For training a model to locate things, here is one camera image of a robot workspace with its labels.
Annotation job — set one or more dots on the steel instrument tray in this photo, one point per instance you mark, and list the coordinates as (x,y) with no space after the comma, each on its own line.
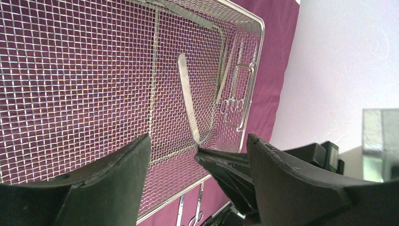
(109,87)

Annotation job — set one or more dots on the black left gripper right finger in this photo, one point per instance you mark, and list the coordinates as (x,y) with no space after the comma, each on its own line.
(292,192)

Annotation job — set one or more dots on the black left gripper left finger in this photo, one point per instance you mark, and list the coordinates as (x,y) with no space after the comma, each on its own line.
(105,192)

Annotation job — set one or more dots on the maroon surgical wrap cloth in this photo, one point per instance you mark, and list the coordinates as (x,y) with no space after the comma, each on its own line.
(274,62)

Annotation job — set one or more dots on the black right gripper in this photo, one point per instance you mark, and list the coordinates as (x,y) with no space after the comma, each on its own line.
(232,173)

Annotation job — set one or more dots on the grey scalpel handle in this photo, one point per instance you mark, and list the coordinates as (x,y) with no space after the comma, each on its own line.
(186,88)
(187,14)

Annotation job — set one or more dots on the steel forceps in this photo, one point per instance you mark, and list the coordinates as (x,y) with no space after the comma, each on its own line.
(196,219)
(180,211)
(231,101)

